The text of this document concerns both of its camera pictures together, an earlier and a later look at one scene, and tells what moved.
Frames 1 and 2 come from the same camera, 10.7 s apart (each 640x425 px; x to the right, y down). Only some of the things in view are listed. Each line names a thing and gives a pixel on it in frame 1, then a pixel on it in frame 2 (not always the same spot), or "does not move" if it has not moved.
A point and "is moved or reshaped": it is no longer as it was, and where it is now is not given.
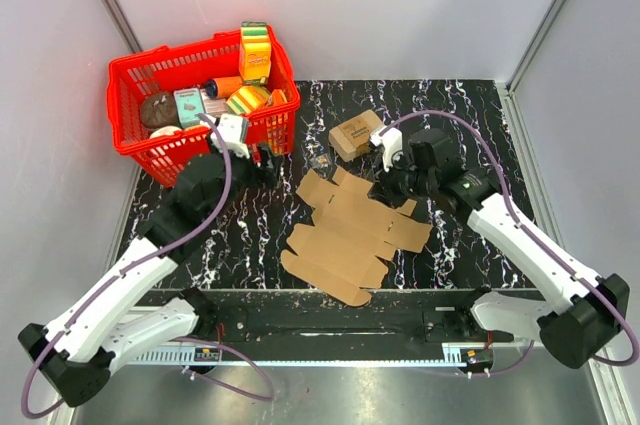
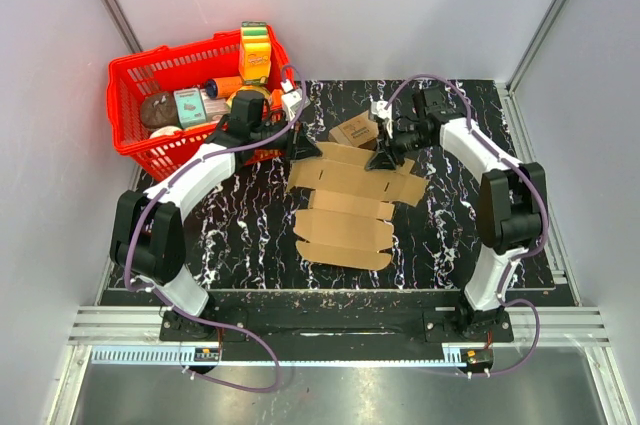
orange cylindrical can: [220, 87] does not move
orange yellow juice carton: [255, 53] does not move
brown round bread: [159, 110] does not move
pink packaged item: [216, 106] does not move
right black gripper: [383, 190] to [387, 154]
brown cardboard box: [343, 249] is moved or reshaped
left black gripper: [270, 173] to [301, 147]
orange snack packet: [276, 97] does not move
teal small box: [189, 104] does not move
